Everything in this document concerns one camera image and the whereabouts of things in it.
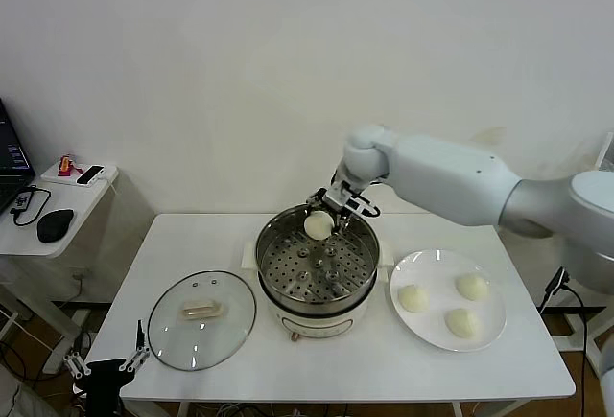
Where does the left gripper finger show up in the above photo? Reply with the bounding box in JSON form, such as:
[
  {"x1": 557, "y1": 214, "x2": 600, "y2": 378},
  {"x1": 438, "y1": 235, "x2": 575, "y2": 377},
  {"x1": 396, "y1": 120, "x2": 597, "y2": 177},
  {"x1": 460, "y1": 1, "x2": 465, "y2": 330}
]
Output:
[
  {"x1": 119, "y1": 319, "x2": 152, "y2": 374},
  {"x1": 63, "y1": 349, "x2": 92, "y2": 379}
]

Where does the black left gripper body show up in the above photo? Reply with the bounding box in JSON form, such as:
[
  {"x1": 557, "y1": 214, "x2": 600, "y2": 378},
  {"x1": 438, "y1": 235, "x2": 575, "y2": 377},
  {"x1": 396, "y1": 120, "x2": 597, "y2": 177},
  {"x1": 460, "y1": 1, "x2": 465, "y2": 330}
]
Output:
[{"x1": 84, "y1": 359, "x2": 127, "y2": 417}]

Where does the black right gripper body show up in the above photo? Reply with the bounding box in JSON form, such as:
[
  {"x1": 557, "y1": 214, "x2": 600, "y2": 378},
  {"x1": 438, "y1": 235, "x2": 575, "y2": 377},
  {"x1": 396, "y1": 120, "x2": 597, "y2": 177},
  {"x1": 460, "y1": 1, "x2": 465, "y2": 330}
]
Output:
[{"x1": 319, "y1": 181, "x2": 354, "y2": 213}]

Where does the white steamed baozi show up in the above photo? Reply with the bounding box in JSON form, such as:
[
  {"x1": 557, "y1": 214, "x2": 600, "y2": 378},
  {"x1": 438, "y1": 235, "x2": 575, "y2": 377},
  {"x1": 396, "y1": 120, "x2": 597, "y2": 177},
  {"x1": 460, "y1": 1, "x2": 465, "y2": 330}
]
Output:
[
  {"x1": 454, "y1": 274, "x2": 490, "y2": 302},
  {"x1": 397, "y1": 286, "x2": 430, "y2": 315},
  {"x1": 303, "y1": 212, "x2": 334, "y2": 241},
  {"x1": 443, "y1": 309, "x2": 481, "y2": 340}
]

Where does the glass lid with cream handle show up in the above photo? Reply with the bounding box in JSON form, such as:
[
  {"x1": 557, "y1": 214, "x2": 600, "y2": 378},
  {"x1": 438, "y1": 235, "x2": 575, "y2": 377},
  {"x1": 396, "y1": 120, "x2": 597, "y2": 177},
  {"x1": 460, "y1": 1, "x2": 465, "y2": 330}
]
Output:
[{"x1": 147, "y1": 270, "x2": 258, "y2": 371}]

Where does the stainless steel steamer basket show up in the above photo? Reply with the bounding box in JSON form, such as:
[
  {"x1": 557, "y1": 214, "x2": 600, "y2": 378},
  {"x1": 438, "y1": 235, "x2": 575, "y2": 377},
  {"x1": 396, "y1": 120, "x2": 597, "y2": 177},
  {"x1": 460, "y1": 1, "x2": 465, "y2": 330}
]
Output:
[{"x1": 253, "y1": 203, "x2": 381, "y2": 315}]

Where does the white electric cooking pot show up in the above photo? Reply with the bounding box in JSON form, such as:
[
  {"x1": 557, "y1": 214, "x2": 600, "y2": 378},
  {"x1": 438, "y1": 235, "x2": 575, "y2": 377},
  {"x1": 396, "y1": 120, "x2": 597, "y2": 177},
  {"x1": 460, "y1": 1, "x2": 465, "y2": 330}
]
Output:
[{"x1": 239, "y1": 239, "x2": 394, "y2": 344}]

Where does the white round plate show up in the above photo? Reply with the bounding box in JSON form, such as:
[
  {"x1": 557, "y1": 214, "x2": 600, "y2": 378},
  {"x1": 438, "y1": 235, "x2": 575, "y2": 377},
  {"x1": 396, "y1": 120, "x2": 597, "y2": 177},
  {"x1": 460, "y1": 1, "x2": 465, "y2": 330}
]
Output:
[{"x1": 389, "y1": 248, "x2": 508, "y2": 354}]

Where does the black computer mouse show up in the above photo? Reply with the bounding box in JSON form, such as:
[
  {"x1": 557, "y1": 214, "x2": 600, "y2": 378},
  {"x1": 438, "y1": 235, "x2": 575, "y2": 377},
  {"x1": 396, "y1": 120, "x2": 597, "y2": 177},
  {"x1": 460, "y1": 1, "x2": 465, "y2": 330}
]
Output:
[{"x1": 36, "y1": 209, "x2": 76, "y2": 244}]

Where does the white side table with laptop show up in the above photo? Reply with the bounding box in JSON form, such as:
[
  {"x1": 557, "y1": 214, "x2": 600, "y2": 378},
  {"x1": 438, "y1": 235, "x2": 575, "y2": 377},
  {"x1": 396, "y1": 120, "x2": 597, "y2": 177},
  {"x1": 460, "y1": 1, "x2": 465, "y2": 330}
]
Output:
[{"x1": 0, "y1": 165, "x2": 159, "y2": 375}]

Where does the flat white box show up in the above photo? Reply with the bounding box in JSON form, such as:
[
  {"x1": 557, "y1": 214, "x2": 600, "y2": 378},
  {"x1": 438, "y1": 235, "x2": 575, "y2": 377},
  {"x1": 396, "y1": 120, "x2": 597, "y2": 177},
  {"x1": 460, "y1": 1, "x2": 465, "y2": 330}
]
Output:
[{"x1": 40, "y1": 161, "x2": 120, "y2": 191}]

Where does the black screen smartphone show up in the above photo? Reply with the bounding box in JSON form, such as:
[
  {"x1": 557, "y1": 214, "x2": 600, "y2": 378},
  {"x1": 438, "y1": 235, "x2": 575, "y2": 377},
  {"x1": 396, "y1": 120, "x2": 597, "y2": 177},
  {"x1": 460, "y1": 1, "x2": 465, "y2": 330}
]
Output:
[{"x1": 76, "y1": 164, "x2": 106, "y2": 186}]

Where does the white side table with cup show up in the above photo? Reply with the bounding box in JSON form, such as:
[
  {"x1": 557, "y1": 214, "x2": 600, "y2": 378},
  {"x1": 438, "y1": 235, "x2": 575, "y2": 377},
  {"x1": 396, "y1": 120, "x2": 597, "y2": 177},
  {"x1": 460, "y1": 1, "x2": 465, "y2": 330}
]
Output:
[{"x1": 498, "y1": 229, "x2": 614, "y2": 380}]

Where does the small red orange item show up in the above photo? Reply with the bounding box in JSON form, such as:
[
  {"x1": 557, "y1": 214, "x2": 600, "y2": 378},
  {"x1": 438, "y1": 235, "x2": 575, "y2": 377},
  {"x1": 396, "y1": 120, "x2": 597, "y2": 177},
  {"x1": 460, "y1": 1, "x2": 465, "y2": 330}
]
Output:
[{"x1": 57, "y1": 154, "x2": 79, "y2": 178}]

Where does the black laptop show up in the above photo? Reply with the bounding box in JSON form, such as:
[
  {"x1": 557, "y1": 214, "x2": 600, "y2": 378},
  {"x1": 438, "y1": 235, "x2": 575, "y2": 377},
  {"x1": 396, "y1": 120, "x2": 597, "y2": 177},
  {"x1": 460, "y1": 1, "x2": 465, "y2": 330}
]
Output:
[{"x1": 0, "y1": 97, "x2": 37, "y2": 217}]

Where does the plastic cup with straw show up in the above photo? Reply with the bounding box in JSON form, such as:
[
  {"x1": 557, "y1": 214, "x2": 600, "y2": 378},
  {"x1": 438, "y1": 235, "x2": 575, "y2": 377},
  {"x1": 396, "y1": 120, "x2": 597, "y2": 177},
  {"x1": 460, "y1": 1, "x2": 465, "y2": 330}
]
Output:
[{"x1": 597, "y1": 132, "x2": 614, "y2": 169}]

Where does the black adapter with cable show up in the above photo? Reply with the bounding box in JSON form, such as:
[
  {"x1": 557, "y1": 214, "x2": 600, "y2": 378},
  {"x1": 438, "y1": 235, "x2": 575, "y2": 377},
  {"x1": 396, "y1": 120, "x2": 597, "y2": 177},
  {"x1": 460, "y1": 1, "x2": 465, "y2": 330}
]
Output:
[{"x1": 9, "y1": 185, "x2": 54, "y2": 227}]

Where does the thin black cable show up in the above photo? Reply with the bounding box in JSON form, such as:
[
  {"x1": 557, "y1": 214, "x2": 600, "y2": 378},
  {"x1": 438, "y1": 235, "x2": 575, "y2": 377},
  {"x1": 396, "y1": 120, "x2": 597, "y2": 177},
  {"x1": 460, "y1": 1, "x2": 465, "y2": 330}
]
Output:
[{"x1": 563, "y1": 285, "x2": 589, "y2": 417}]

